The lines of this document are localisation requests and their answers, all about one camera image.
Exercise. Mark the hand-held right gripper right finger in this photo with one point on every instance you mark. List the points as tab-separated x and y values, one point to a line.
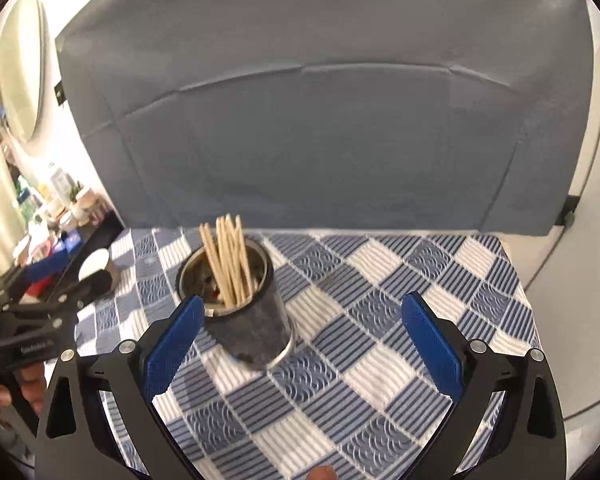
432	350

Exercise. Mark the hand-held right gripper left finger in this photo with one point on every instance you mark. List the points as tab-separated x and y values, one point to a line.
172	350

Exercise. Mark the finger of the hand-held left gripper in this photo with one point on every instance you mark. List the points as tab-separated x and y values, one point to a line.
102	282
42	266

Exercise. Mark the black cylindrical utensil holder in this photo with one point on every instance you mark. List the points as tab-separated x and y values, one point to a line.
260	330

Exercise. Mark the bunch of wooden chopsticks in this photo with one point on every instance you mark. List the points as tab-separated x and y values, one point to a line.
227	260

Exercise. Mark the person's right hand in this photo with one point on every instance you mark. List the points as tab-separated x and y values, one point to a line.
324	474

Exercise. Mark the red container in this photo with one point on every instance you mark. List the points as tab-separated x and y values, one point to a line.
37	286

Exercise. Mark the beige mug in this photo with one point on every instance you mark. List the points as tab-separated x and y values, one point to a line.
92	260

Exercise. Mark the blue box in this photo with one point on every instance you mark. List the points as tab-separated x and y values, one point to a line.
66	247

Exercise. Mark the black side table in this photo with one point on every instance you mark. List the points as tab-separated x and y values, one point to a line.
92	232

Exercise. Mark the blue white patterned tablecloth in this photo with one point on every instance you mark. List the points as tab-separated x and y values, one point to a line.
380	310

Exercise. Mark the pink jar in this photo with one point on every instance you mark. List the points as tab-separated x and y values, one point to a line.
100	215

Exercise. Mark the small plant in white pot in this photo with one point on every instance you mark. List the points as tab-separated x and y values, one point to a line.
86	200

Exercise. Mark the group of bottles and jars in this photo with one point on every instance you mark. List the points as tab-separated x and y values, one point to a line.
57	180

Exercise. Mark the grey fabric backdrop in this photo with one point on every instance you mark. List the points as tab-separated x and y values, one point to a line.
305	135

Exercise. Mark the black wall switch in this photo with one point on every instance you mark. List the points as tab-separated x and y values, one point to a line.
59	92

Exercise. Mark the oval wall mirror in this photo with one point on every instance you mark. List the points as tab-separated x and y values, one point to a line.
20	70

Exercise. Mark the black wall outlet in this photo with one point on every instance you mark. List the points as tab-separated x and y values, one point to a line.
570	207

